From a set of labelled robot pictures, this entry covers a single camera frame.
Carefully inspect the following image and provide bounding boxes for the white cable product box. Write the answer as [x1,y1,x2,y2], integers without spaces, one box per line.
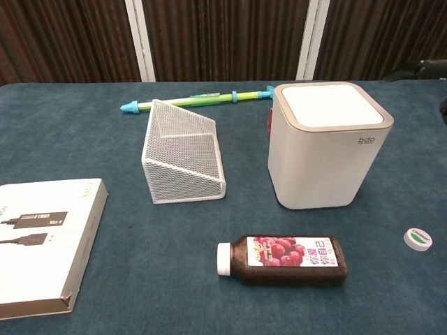
[0,178,109,312]

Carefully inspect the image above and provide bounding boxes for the white desktop trash bin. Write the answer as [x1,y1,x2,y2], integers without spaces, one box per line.
[267,82,395,211]

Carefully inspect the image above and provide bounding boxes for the dark juice bottle red label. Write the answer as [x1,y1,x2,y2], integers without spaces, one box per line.
[216,234,349,288]

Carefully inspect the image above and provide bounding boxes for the white wire mesh organizer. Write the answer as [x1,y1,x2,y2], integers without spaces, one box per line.
[141,99,227,205]

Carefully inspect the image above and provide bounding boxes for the green blue toy syringe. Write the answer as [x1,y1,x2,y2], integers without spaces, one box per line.
[120,86,277,115]

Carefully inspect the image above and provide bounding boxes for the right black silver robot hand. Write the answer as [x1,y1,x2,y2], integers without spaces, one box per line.
[383,59,447,125]

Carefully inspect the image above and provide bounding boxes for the blue felt table mat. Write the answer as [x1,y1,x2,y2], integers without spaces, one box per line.
[0,80,447,335]

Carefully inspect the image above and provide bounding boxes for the small white round lid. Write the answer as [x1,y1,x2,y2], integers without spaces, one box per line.
[403,228,433,252]

